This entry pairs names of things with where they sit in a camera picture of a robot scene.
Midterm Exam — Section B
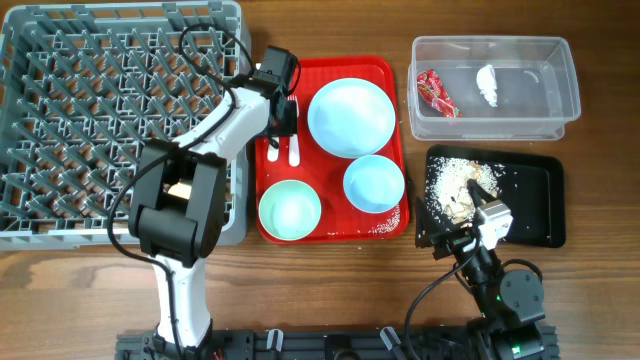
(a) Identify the grey dishwasher rack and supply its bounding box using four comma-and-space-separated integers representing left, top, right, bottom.
1, 1, 251, 251

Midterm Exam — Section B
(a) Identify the light blue plate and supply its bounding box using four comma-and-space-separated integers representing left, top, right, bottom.
307, 78, 396, 159

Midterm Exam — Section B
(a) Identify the light blue bowl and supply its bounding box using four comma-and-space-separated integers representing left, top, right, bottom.
343, 155, 405, 214

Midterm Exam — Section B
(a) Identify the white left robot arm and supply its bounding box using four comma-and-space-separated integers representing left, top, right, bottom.
128, 75, 296, 359

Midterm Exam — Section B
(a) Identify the white plastic fork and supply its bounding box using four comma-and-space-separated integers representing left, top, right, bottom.
287, 95, 300, 167

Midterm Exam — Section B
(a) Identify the food scraps and rice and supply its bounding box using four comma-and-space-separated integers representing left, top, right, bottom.
426, 157, 500, 225

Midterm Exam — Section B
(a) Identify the clear plastic bin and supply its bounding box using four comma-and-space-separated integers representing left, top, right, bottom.
407, 35, 581, 141

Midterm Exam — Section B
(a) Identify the white napkin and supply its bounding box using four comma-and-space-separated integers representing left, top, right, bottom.
476, 64, 498, 107

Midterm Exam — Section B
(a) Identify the white plastic spoon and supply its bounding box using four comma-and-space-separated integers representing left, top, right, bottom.
267, 143, 279, 162

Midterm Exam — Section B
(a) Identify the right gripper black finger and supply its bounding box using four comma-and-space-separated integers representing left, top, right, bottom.
467, 179, 495, 206
414, 197, 444, 248

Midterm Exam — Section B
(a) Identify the red plastic tray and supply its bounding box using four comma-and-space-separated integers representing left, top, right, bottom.
255, 55, 410, 244

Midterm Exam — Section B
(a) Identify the black plastic tray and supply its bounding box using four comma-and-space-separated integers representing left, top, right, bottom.
422, 145, 566, 248

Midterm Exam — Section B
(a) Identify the light green bowl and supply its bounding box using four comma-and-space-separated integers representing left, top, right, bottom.
258, 180, 322, 241

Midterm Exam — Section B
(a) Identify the yellow plastic cup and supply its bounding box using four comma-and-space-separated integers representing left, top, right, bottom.
167, 182, 192, 200

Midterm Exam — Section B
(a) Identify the red snack wrapper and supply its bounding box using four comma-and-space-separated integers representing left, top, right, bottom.
416, 69, 461, 118

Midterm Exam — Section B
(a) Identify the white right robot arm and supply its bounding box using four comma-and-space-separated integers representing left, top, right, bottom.
404, 179, 558, 359

